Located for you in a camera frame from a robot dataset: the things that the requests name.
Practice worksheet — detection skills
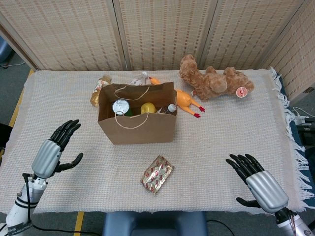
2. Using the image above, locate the amber tea bottle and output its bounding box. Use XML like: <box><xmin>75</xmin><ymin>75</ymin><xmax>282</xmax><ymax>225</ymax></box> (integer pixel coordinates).
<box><xmin>90</xmin><ymin>75</ymin><xmax>113</xmax><ymax>108</ymax></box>

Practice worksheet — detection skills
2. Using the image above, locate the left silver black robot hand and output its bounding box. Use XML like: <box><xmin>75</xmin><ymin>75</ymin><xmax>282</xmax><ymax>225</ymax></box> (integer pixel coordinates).
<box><xmin>31</xmin><ymin>119</ymin><xmax>84</xmax><ymax>179</ymax></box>

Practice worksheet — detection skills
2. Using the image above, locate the white woven tablecloth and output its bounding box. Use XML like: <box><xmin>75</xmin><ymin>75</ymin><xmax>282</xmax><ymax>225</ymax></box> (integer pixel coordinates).
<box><xmin>0</xmin><ymin>67</ymin><xmax>313</xmax><ymax>214</ymax></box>

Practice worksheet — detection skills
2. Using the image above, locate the brown teddy bear plush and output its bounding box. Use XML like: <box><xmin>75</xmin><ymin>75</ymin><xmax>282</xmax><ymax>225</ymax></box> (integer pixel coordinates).
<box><xmin>179</xmin><ymin>54</ymin><xmax>254</xmax><ymax>101</ymax></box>

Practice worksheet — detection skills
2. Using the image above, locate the beige folding screen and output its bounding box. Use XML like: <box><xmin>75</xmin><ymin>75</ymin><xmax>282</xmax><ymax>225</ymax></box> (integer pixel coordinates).
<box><xmin>0</xmin><ymin>0</ymin><xmax>315</xmax><ymax>99</ymax></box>

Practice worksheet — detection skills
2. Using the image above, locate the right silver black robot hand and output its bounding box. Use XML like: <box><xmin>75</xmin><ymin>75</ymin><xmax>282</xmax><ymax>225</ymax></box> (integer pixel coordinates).
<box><xmin>225</xmin><ymin>154</ymin><xmax>289</xmax><ymax>213</ymax></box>

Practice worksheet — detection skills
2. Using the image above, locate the green chips can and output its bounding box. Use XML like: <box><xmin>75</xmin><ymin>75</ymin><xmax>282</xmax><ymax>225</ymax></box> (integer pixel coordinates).
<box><xmin>112</xmin><ymin>99</ymin><xmax>133</xmax><ymax>117</ymax></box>

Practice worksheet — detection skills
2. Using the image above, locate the yellow rubber chicken toy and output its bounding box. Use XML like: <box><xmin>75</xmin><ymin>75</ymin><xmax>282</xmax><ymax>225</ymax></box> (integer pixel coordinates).
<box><xmin>148</xmin><ymin>76</ymin><xmax>206</xmax><ymax>119</ymax></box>

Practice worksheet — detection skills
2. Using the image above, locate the black box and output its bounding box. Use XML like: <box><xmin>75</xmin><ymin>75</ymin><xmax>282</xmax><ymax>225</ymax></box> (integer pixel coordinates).
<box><xmin>296</xmin><ymin>124</ymin><xmax>315</xmax><ymax>146</ymax></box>

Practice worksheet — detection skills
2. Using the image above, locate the blue chair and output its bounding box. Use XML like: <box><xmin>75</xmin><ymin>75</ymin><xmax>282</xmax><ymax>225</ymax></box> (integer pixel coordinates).
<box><xmin>102</xmin><ymin>210</ymin><xmax>209</xmax><ymax>236</ymax></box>

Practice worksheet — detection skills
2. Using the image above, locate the clear bottle white cap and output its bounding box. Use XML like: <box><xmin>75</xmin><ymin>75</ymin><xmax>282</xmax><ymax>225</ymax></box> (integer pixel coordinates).
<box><xmin>129</xmin><ymin>71</ymin><xmax>148</xmax><ymax>86</ymax></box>

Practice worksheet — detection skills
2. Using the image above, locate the red gold snack packet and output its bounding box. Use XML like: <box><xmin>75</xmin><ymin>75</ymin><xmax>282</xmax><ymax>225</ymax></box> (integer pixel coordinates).
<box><xmin>139</xmin><ymin>154</ymin><xmax>175</xmax><ymax>196</ymax></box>

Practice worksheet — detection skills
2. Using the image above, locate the white power strip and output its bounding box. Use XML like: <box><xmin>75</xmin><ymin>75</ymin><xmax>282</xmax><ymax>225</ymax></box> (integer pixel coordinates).
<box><xmin>294</xmin><ymin>107</ymin><xmax>313</xmax><ymax>125</ymax></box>

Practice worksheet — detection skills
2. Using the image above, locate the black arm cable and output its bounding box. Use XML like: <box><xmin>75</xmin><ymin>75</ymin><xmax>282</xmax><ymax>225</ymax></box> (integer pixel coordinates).
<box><xmin>22</xmin><ymin>173</ymin><xmax>35</xmax><ymax>236</ymax></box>

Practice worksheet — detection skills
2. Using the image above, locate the transparent water bottle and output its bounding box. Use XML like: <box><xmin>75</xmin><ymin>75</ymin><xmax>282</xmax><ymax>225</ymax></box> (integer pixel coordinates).
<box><xmin>159</xmin><ymin>103</ymin><xmax>178</xmax><ymax>116</ymax></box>

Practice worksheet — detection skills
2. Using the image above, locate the brown paper bag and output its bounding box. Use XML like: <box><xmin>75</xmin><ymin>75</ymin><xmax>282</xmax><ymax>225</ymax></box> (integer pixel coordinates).
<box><xmin>97</xmin><ymin>82</ymin><xmax>178</xmax><ymax>146</ymax></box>

